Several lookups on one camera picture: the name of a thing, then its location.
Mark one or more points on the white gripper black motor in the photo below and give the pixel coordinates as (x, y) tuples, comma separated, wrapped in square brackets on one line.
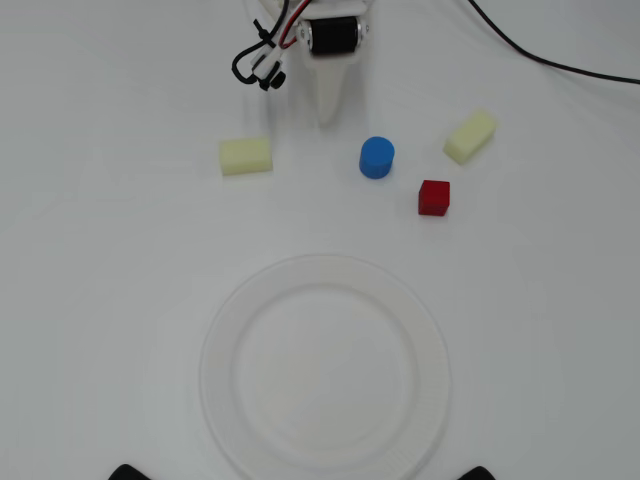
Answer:
[(332, 36)]

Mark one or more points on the red cube block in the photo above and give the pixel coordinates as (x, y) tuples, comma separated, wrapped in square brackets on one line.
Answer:
[(433, 198)]

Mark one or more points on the white round plate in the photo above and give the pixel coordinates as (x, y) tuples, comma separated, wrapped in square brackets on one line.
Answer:
[(324, 365)]

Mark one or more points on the blue cylinder block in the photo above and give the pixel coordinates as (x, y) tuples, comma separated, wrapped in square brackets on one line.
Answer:
[(376, 157)]

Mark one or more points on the pale yellow foam block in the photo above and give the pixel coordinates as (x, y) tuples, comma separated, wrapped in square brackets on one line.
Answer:
[(470, 136), (246, 156)]

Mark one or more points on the black stand foot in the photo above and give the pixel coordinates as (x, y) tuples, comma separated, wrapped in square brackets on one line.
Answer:
[(481, 474), (129, 473)]

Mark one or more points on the small white black wrist camera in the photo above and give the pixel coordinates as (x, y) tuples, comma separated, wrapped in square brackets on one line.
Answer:
[(267, 64)]

